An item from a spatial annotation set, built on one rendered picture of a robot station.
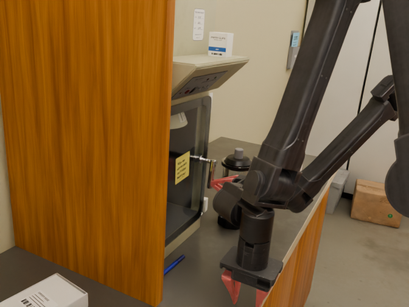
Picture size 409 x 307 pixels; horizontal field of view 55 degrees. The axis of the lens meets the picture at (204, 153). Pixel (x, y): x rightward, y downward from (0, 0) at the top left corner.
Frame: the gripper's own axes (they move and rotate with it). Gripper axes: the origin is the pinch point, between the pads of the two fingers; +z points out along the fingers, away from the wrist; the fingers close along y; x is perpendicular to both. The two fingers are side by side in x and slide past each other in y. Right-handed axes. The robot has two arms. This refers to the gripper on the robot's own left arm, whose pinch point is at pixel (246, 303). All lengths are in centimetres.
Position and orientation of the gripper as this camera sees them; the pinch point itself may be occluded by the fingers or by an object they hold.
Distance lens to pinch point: 79.8
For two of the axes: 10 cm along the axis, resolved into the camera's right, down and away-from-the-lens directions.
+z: -0.7, 9.4, 3.3
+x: -4.5, 2.6, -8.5
